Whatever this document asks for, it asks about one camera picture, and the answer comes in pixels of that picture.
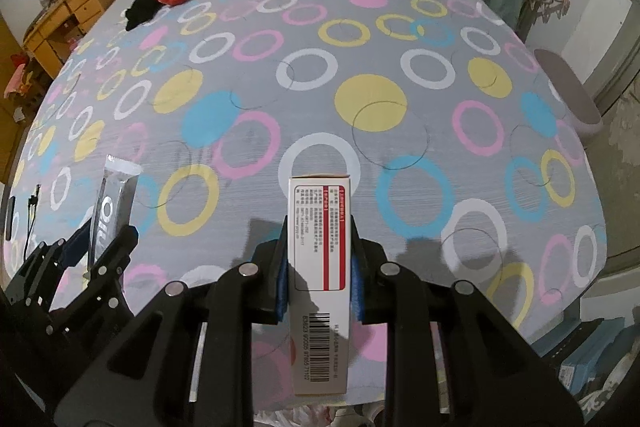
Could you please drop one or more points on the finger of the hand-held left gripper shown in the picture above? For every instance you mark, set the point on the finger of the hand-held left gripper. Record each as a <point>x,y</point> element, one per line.
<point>75,252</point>
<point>117,249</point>

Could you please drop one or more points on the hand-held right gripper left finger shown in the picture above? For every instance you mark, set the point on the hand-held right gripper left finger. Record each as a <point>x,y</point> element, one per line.
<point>282,277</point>

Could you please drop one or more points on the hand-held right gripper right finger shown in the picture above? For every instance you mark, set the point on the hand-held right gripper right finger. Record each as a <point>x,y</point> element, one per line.
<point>356,287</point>

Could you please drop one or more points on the white box with red stripe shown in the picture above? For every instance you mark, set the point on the white box with red stripe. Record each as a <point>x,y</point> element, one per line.
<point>320,257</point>

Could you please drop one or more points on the silver and black packet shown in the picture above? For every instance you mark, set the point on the silver and black packet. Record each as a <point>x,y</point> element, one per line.
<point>112,202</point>

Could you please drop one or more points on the white plastic bag red print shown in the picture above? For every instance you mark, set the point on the white plastic bag red print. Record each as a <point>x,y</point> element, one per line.
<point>280,419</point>

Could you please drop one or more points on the black phone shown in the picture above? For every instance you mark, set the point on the black phone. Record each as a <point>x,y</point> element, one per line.
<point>10,217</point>

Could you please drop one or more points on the grey circle-print blanket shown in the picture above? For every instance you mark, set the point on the grey circle-print blanket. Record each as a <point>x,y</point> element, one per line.
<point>320,117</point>

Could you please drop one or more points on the red cloth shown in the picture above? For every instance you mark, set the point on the red cloth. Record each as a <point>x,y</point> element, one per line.
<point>17,79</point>

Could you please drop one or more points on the dark blue box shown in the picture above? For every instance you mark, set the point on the dark blue box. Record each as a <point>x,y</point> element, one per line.
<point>580,339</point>

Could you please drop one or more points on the black plush toy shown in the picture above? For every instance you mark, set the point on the black plush toy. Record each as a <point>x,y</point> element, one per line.
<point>142,7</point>

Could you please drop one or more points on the wooden dresser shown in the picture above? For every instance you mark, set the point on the wooden dresser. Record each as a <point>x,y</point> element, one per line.
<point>85,2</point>

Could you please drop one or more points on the light blue box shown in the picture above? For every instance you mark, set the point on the light blue box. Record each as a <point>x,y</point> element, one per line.
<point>600,364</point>

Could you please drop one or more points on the purple stool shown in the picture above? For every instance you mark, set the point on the purple stool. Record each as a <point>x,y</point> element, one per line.
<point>570,92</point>

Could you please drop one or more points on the white cabinet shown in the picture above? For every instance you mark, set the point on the white cabinet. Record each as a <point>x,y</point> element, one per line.
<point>607,17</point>

